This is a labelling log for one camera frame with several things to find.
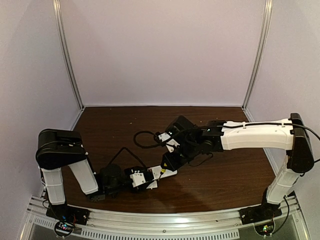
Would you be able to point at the left aluminium corner post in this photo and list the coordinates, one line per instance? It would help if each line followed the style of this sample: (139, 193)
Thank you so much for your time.
(66, 53)

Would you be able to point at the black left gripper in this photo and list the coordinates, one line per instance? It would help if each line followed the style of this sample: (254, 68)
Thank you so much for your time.
(149, 175)

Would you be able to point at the aluminium front rail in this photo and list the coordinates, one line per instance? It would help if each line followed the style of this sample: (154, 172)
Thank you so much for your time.
(112, 225)

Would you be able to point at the white remote control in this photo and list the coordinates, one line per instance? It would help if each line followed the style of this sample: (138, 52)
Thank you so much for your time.
(155, 172)

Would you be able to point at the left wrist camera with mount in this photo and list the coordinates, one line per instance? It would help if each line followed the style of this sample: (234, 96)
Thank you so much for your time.
(139, 175)

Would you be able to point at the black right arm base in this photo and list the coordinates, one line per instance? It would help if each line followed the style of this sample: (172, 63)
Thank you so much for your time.
(262, 217)

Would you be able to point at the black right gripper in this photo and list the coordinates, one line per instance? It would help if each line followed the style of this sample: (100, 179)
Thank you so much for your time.
(173, 160)

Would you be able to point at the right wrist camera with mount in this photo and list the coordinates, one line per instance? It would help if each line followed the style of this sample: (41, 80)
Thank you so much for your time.
(165, 139)

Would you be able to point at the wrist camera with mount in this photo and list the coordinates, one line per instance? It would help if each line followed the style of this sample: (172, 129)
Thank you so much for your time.
(139, 175)
(165, 139)

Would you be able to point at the yellow handled screwdriver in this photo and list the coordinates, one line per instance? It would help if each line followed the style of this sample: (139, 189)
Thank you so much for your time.
(162, 171)

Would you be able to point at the aluminium corner post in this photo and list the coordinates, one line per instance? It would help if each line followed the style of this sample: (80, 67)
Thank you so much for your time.
(66, 53)
(264, 32)

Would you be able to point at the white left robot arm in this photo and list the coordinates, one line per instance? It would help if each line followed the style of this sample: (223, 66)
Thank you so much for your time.
(59, 148)

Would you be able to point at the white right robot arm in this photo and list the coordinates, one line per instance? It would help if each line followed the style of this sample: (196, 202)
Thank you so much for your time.
(288, 134)

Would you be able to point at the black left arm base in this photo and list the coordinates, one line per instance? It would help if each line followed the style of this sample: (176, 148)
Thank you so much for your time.
(68, 217)

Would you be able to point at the right aluminium corner post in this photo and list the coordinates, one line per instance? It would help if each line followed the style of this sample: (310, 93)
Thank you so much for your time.
(264, 32)

